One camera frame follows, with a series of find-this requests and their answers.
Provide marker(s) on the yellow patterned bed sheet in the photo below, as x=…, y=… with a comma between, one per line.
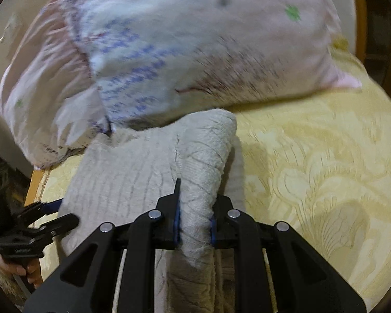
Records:
x=323, y=164

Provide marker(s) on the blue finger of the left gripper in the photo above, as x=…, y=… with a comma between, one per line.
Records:
x=46, y=207
x=58, y=226

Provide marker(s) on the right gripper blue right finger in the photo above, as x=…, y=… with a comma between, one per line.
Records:
x=221, y=231

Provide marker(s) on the blue floral pillow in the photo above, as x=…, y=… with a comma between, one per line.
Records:
x=154, y=61

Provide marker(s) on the grey cable-knit sweater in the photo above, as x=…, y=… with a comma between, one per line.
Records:
x=122, y=176

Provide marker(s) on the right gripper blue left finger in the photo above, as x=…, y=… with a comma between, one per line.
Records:
x=168, y=236

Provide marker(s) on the person's left hand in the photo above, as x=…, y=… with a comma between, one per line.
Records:
x=32, y=270

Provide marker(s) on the pink floral pillow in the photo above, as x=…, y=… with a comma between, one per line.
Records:
x=48, y=98

